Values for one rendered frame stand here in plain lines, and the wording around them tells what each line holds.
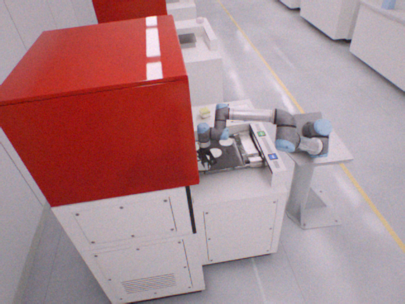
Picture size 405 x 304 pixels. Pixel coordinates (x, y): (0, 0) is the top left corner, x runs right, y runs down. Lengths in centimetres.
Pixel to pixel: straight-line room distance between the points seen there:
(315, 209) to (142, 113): 219
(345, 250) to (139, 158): 203
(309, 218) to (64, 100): 235
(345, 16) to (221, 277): 523
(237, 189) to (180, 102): 97
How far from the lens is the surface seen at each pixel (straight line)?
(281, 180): 204
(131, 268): 208
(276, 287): 258
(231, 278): 258
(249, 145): 227
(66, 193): 156
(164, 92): 118
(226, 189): 202
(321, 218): 299
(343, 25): 655
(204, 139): 184
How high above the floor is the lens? 232
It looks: 41 degrees down
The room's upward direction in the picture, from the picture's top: 6 degrees counter-clockwise
